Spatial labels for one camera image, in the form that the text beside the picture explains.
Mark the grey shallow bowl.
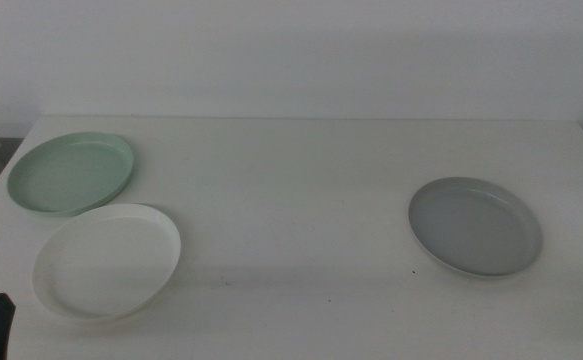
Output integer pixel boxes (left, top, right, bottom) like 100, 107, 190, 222
407, 176, 544, 279

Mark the white shallow bowl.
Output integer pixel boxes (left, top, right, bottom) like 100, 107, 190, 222
31, 202, 182, 322

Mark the pale green shallow bowl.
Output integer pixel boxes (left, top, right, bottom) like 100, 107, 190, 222
6, 131, 135, 218

